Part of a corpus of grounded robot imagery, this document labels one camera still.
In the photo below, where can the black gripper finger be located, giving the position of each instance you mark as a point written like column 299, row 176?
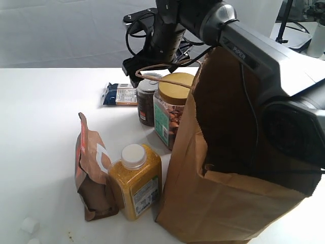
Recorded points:
column 134, row 79

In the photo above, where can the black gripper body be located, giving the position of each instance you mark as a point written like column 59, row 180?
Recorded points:
column 161, row 41

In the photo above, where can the dark grain can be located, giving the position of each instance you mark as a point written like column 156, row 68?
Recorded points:
column 145, row 91

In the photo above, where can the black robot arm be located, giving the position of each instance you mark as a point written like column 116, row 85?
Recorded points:
column 291, row 94

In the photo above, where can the large brown paper bag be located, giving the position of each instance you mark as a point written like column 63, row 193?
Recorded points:
column 236, row 166

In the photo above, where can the blue flat snack packet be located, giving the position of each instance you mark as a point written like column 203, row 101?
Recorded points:
column 119, row 94

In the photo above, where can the almond jar with gold lid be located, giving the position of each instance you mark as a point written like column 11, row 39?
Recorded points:
column 168, row 103

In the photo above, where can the brown folded coffee pouch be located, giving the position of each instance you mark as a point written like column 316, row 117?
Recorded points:
column 91, row 174

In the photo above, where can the yellow grain plastic bottle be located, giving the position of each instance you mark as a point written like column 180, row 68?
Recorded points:
column 136, row 180

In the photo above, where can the black tripod stand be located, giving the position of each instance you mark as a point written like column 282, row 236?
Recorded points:
column 284, row 19

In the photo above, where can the white paper sheet background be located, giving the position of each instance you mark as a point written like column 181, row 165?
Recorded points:
column 295, row 36

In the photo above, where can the white cylinder container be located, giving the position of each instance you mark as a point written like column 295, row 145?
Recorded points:
column 316, row 47

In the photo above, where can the white foam cube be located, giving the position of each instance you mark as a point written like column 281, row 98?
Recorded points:
column 34, row 241
column 30, row 225

